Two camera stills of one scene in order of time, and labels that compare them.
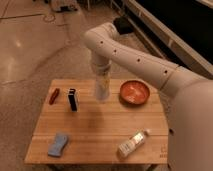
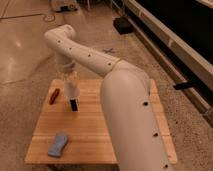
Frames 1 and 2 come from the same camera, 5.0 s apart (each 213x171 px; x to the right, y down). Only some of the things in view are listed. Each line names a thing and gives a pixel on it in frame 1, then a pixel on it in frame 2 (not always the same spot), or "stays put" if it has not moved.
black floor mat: x=123 y=24 stays put
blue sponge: x=54 y=149 stays put
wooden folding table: x=76 y=127 stays put
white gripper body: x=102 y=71 → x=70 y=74
